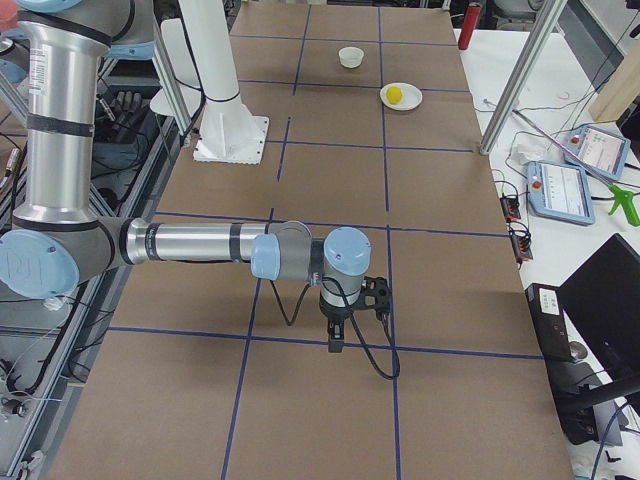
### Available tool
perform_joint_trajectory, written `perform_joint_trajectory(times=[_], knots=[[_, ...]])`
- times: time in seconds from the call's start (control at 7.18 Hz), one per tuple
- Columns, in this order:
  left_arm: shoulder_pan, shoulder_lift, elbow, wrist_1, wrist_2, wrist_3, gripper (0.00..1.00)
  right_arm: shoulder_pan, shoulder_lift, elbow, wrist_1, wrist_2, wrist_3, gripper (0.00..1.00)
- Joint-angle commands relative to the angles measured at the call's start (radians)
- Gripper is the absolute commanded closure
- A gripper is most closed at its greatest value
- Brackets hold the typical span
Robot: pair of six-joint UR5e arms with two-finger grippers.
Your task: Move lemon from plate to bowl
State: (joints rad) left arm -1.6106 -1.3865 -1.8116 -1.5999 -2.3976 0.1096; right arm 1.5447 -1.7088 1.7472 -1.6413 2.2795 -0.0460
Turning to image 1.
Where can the white plate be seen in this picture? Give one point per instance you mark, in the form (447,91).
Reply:
(412,97)

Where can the wooden board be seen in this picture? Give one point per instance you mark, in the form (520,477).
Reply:
(621,89)

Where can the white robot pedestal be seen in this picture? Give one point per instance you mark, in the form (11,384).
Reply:
(199,50)

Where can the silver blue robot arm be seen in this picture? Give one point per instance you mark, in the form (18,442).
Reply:
(57,242)

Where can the black laptop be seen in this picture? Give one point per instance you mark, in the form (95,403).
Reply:
(601,299)

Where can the aluminium frame post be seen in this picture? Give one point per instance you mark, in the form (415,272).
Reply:
(169,101)
(536,40)

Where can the orange black adapter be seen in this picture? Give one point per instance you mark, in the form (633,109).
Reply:
(521,245)
(510,206)

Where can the near blue teach pendant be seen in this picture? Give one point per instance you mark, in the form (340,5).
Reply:
(559,191)

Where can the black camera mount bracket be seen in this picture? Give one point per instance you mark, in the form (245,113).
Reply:
(376,295)

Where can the white bowl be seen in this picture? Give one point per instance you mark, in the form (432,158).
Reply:
(350,57)

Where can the green air blow gun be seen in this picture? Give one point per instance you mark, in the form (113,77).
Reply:
(624,199)

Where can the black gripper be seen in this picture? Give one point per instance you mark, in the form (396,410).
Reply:
(335,314)

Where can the blue teach pendant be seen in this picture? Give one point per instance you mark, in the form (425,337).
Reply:
(605,151)
(559,191)

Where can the yellow lemon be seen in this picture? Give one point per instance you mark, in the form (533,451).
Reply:
(394,94)

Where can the left aluminium frame post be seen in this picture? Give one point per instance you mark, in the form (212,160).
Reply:
(169,101)

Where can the far blue teach pendant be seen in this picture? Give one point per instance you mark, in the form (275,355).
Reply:
(605,151)

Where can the lower orange black adapter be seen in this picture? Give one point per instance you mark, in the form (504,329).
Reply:
(521,245)

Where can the upper orange black adapter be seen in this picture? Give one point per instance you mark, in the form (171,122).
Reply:
(510,206)

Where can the black box with label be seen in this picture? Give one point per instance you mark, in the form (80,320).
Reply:
(548,318)

